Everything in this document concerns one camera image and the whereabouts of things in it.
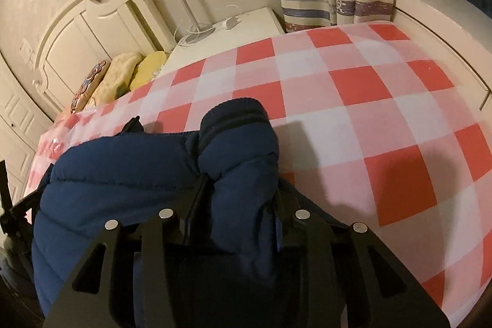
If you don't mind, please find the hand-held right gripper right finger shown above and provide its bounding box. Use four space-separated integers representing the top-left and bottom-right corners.
271 178 450 328

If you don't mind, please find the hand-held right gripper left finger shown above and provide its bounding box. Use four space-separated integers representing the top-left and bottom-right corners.
42 174 210 328

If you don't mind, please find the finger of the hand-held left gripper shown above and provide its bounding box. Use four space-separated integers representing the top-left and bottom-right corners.
122 116 145 134
0 159 43 236

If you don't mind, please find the navy blue puffer jacket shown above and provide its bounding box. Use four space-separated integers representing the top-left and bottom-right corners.
31 97 343 328

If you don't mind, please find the cream pillow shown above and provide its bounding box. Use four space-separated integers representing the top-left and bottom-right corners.
90 52 143 108

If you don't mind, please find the yellow pillow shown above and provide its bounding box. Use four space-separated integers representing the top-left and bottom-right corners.
129 50 168 91

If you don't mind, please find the patterned colourful pillow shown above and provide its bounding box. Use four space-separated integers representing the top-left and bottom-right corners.
70 60 112 113

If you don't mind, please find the white wardrobe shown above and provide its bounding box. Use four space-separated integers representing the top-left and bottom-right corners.
0 70 58 206

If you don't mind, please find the white wooden bed headboard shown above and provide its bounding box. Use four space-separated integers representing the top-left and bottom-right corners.
33 0 175 113

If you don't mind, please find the pink checkered blanket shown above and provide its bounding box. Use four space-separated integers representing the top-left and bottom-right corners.
23 22 492 328

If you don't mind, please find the white desk lamp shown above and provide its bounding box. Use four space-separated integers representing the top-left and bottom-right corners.
161 0 216 44

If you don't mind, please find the white nightstand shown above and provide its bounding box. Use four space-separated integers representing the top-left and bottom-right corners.
157 7 287 77

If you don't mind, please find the white bay window ledge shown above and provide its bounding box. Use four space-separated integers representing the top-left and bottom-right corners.
392 0 492 113

